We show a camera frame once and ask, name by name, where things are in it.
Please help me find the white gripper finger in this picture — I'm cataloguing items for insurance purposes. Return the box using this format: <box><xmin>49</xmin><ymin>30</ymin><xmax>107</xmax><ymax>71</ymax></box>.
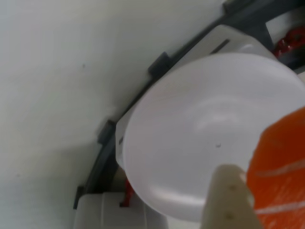
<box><xmin>202</xmin><ymin>164</ymin><xmax>264</xmax><ymax>229</ymax></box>

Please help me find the white round plate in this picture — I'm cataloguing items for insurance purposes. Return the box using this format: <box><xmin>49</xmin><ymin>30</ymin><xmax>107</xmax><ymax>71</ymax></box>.
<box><xmin>123</xmin><ymin>52</ymin><xmax>305</xmax><ymax>221</ymax></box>

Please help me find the grey circular toy rail track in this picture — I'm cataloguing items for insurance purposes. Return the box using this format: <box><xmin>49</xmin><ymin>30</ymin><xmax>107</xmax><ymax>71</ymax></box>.
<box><xmin>72</xmin><ymin>0</ymin><xmax>305</xmax><ymax>208</ymax></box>

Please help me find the orange carrot toy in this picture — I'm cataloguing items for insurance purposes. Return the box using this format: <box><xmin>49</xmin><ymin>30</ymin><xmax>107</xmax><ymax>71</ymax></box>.
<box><xmin>245</xmin><ymin>106</ymin><xmax>305</xmax><ymax>229</ymax></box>

